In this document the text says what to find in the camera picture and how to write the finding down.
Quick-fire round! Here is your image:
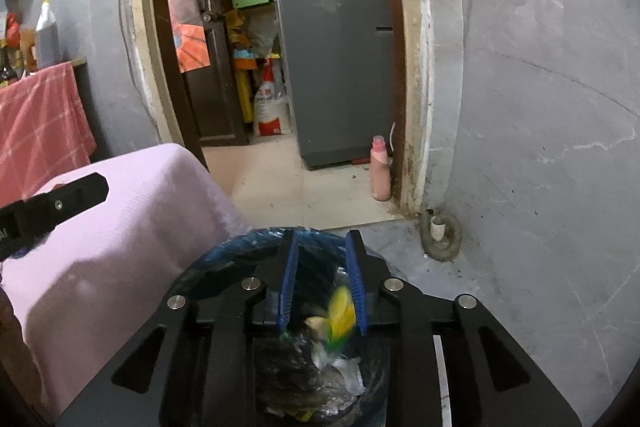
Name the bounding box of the grey floor drain pipe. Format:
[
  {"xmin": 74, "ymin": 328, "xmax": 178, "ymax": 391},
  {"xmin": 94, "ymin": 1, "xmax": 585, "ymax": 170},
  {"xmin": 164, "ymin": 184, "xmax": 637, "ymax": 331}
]
[{"xmin": 419, "ymin": 208, "xmax": 464, "ymax": 264}]

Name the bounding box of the small sauce bottle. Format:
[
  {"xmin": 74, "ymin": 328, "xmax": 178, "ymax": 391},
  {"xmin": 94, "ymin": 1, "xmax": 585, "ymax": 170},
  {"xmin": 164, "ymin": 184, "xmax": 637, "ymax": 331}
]
[{"xmin": 0, "ymin": 44, "xmax": 15, "ymax": 88}]

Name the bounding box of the pink checked cloth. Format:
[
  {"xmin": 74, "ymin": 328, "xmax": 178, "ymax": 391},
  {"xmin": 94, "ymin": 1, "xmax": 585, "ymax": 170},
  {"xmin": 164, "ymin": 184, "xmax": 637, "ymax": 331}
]
[{"xmin": 0, "ymin": 62, "xmax": 97, "ymax": 208}]

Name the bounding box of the pink floral bedsheet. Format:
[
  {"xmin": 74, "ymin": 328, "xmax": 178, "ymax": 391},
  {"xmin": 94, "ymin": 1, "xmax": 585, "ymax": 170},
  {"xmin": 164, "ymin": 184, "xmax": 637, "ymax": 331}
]
[{"xmin": 0, "ymin": 143, "xmax": 252, "ymax": 423}]

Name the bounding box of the trash bin with black liner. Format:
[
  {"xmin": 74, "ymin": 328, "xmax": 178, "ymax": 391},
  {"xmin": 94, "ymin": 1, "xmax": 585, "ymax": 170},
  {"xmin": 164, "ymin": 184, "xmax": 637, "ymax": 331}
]
[{"xmin": 179, "ymin": 227, "xmax": 403, "ymax": 427}]

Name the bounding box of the wooden door frame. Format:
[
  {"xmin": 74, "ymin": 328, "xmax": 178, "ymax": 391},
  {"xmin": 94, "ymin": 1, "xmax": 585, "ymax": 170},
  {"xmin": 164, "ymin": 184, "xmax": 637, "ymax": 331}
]
[{"xmin": 127, "ymin": 0, "xmax": 437, "ymax": 219}]

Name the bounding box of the white and red sack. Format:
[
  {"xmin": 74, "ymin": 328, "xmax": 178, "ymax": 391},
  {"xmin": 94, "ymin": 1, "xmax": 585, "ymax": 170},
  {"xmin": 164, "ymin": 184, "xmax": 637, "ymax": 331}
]
[{"xmin": 251, "ymin": 84, "xmax": 290, "ymax": 138}]

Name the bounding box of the pink plastic bottle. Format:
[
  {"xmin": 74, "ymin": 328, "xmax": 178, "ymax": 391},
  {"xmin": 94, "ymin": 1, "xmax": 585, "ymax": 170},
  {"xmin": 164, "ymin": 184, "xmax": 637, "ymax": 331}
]
[{"xmin": 369, "ymin": 134, "xmax": 394, "ymax": 202}]

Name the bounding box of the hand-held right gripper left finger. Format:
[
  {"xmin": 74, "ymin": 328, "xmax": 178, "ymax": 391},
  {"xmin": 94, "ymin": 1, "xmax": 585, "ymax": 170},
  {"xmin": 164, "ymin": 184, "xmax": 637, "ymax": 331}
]
[{"xmin": 57, "ymin": 229, "xmax": 301, "ymax": 427}]

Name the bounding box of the brown wooden door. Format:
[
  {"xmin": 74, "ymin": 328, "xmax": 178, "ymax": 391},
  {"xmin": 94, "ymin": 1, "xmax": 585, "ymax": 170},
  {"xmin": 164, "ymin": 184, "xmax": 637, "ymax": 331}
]
[{"xmin": 150, "ymin": 0, "xmax": 251, "ymax": 148}]

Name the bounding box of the grey washing machine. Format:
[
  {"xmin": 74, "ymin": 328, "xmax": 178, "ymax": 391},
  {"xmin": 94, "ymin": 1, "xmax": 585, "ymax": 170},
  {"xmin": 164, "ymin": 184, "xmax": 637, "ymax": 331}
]
[{"xmin": 276, "ymin": 0, "xmax": 397, "ymax": 171}]

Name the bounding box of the large bottle of dark liquid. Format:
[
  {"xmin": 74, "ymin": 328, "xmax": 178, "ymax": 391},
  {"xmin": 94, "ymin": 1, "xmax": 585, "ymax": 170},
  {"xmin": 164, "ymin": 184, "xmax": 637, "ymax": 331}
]
[{"xmin": 34, "ymin": 1, "xmax": 64, "ymax": 70}]

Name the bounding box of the yellow roll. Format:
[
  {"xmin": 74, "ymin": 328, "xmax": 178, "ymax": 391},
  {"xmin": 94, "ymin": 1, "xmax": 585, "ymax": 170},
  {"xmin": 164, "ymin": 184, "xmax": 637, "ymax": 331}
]
[{"xmin": 236, "ymin": 66, "xmax": 254, "ymax": 124}]

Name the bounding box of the clear plastic wrapper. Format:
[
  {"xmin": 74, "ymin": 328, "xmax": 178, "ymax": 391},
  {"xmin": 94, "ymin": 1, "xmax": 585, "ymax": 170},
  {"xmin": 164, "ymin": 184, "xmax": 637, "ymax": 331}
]
[{"xmin": 312, "ymin": 347, "xmax": 368, "ymax": 397}]

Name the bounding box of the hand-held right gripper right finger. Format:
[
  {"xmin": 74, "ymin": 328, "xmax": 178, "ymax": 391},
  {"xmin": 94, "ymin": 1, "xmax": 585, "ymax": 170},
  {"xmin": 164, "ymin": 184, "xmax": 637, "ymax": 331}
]
[{"xmin": 345, "ymin": 229, "xmax": 584, "ymax": 427}]

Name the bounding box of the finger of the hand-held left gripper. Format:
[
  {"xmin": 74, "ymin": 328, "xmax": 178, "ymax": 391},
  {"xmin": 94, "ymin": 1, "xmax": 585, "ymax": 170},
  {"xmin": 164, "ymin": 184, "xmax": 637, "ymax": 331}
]
[{"xmin": 0, "ymin": 172, "xmax": 110, "ymax": 261}]

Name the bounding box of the yellow wrapper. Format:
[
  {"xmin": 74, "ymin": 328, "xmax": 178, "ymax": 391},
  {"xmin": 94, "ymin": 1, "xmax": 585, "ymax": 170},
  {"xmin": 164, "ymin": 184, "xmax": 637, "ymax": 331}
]
[{"xmin": 324, "ymin": 286, "xmax": 359, "ymax": 344}]

